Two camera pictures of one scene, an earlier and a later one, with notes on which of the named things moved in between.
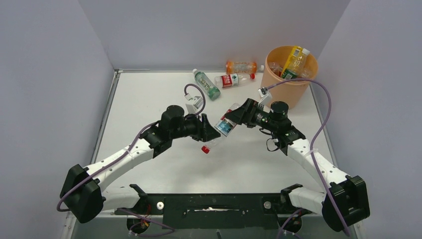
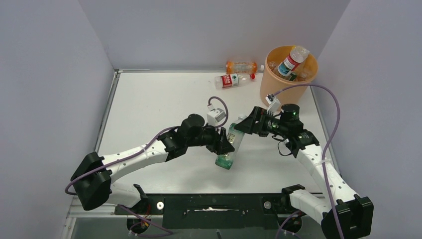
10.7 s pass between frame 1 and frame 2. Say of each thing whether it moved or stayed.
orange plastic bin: stayed
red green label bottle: stayed
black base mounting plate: stayed
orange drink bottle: stayed
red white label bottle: moved
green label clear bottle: moved
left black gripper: moved
